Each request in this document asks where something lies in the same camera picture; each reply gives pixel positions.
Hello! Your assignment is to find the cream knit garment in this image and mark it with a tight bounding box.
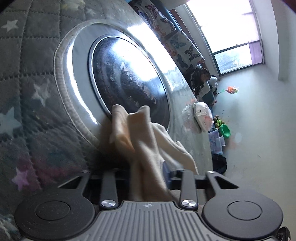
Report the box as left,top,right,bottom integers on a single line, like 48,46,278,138
110,104,198,202

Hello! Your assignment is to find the black backpack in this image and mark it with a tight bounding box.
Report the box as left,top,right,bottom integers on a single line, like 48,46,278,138
212,154,227,174

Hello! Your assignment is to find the clear plastic storage box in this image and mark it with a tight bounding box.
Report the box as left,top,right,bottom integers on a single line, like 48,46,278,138
208,130,226,155

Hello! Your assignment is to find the green plastic basin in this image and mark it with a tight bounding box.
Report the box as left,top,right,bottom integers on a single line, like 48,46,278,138
219,124,231,138

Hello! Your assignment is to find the pink white tissue pack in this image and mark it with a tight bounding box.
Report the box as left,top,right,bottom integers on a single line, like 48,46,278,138
182,102,214,133

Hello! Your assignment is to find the green toy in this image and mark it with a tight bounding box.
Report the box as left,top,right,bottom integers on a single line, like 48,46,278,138
213,115,224,128

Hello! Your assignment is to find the grey quilted star table cover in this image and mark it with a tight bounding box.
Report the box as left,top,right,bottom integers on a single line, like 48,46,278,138
1,1,212,240

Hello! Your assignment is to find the colourful pinwheel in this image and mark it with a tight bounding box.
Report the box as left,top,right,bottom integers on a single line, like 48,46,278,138
217,86,239,95

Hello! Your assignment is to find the white plush toy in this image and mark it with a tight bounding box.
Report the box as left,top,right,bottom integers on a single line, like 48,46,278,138
208,75,218,95

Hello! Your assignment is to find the child in dark jacket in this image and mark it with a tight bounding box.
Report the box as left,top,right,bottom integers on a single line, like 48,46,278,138
185,66,211,96

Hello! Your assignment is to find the right butterfly cushion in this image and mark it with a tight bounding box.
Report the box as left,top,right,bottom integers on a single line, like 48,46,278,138
163,30,205,75

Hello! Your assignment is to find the butterfly cushion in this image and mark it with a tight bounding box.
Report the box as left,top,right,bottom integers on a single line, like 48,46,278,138
129,1,177,43
163,30,205,75

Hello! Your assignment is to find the left butterfly cushion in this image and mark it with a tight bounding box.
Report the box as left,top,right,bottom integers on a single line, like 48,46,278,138
129,1,177,43

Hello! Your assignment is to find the window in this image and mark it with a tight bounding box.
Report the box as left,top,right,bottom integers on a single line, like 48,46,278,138
186,0,264,75

